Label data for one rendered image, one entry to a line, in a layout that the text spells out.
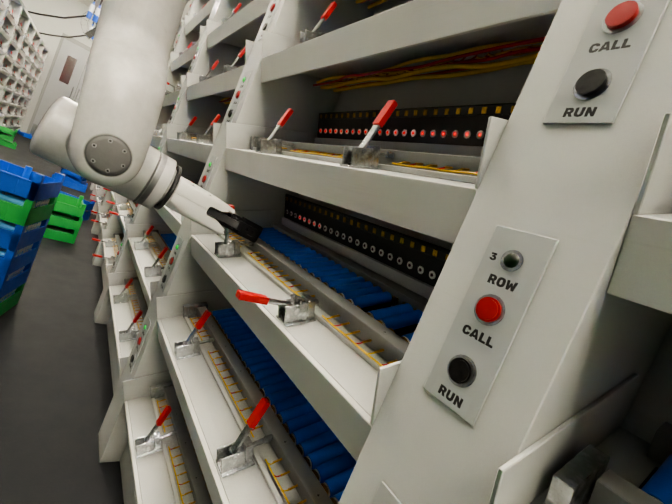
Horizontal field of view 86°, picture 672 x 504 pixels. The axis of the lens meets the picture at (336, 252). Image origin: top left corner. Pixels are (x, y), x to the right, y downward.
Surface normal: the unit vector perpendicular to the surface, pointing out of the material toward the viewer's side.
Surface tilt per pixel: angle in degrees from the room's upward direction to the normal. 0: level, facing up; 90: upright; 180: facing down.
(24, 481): 0
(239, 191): 90
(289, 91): 90
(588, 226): 90
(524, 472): 90
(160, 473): 21
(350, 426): 111
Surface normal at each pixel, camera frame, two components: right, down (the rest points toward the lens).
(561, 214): -0.74, -0.28
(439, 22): -0.83, 0.07
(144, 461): 0.10, -0.96
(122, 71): 0.58, -0.31
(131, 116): 0.69, 0.16
